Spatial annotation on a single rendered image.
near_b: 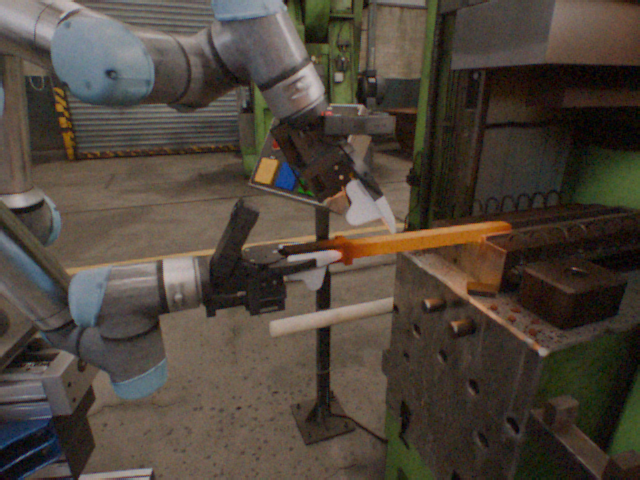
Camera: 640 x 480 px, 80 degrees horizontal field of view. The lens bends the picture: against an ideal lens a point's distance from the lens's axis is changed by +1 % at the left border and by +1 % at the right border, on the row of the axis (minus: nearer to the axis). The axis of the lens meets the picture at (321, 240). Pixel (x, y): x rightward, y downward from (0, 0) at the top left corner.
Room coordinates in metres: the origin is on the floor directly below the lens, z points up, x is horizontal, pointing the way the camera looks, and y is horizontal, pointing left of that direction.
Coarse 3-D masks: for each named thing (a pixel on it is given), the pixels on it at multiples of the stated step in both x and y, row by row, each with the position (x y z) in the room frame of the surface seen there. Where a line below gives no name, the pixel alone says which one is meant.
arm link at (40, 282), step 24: (0, 216) 0.43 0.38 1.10; (0, 240) 0.42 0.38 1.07; (24, 240) 0.44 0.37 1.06; (0, 264) 0.41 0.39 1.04; (24, 264) 0.43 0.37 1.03; (48, 264) 0.46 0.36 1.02; (0, 288) 0.42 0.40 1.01; (24, 288) 0.43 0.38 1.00; (48, 288) 0.45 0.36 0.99; (24, 312) 0.44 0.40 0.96; (48, 312) 0.44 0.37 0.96; (48, 336) 0.46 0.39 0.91; (72, 336) 0.46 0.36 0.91
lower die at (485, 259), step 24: (480, 216) 0.79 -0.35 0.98; (504, 216) 0.76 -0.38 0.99; (528, 216) 0.76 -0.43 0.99; (480, 240) 0.62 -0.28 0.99; (504, 240) 0.62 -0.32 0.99; (528, 240) 0.62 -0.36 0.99; (552, 240) 0.62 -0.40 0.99; (576, 240) 0.62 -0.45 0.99; (624, 240) 0.67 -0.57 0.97; (456, 264) 0.67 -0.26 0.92; (480, 264) 0.62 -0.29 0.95; (504, 264) 0.57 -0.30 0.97; (624, 264) 0.67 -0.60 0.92; (504, 288) 0.57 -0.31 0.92
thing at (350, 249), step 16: (480, 224) 0.65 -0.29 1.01; (496, 224) 0.65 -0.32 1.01; (320, 240) 0.55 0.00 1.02; (336, 240) 0.56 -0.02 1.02; (352, 240) 0.57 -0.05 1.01; (368, 240) 0.57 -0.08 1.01; (384, 240) 0.57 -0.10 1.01; (400, 240) 0.57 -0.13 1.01; (416, 240) 0.58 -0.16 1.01; (432, 240) 0.59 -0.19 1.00; (448, 240) 0.60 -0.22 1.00; (464, 240) 0.62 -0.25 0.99; (288, 256) 0.52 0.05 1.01; (352, 256) 0.53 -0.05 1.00; (368, 256) 0.55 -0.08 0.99
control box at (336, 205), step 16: (336, 112) 1.08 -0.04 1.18; (352, 112) 1.04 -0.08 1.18; (368, 112) 1.05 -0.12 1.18; (272, 144) 1.19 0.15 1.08; (352, 144) 1.00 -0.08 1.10; (368, 144) 1.05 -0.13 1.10; (272, 192) 1.11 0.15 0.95; (288, 192) 1.04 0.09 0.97; (320, 208) 1.03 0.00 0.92; (336, 208) 0.96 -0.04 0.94
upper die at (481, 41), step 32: (512, 0) 0.64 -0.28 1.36; (544, 0) 0.59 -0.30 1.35; (576, 0) 0.58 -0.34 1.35; (608, 0) 0.60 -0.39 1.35; (480, 32) 0.69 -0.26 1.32; (512, 32) 0.63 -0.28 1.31; (544, 32) 0.58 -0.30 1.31; (576, 32) 0.58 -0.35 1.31; (608, 32) 0.61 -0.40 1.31; (480, 64) 0.68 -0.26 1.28; (512, 64) 0.62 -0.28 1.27; (544, 64) 0.58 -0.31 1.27; (576, 64) 0.60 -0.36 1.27; (608, 64) 0.61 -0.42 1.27
